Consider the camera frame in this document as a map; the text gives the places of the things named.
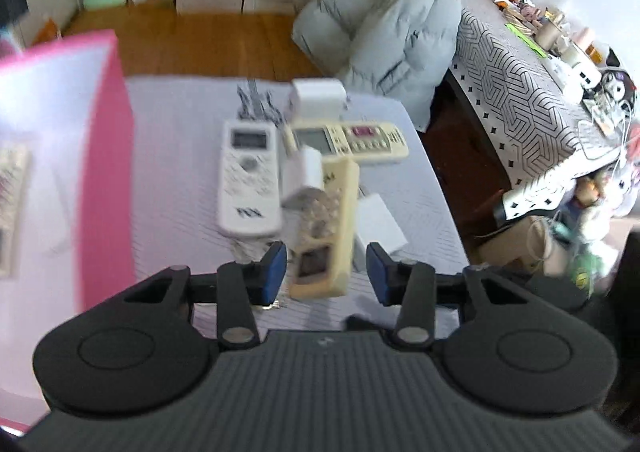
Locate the cream remote with pink buttons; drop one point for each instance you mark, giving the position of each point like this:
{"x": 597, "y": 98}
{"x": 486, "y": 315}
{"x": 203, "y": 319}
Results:
{"x": 12, "y": 212}

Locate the pink storage box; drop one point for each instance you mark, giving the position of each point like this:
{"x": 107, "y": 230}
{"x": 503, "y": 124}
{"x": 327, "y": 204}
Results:
{"x": 107, "y": 182}

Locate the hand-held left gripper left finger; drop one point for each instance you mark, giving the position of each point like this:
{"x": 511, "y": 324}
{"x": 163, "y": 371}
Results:
{"x": 274, "y": 273}

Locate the pile of small desk items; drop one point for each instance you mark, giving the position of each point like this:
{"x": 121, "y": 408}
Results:
{"x": 565, "y": 47}

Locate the white remote control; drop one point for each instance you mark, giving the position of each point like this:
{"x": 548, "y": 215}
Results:
{"x": 245, "y": 182}

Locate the cream remote with pink panel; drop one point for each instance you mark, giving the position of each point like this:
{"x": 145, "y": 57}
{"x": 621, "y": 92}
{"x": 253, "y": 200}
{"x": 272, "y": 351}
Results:
{"x": 362, "y": 140}

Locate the cream remote with round buttons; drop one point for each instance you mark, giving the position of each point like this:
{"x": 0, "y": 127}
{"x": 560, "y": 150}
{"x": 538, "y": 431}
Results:
{"x": 325, "y": 239}

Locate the toy figure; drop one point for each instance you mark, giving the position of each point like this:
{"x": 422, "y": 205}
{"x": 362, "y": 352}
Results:
{"x": 592, "y": 217}

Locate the grey puffer jacket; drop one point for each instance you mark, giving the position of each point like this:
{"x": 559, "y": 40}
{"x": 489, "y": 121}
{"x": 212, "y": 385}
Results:
{"x": 390, "y": 7}

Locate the large white charger adapter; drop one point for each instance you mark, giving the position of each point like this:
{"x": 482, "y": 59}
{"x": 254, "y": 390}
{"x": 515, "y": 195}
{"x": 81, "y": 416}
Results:
{"x": 317, "y": 100}

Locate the white striped tablecloth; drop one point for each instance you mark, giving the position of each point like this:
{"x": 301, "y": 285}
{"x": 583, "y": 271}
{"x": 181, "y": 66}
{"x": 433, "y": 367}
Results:
{"x": 180, "y": 172}

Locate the small white charger adapter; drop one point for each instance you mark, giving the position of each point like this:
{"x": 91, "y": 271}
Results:
{"x": 305, "y": 172}

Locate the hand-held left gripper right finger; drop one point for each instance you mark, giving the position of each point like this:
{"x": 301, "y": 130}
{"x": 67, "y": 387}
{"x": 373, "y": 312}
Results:
{"x": 376, "y": 273}

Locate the flat white charger adapter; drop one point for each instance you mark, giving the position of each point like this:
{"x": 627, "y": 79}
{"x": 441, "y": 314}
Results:
{"x": 380, "y": 224}

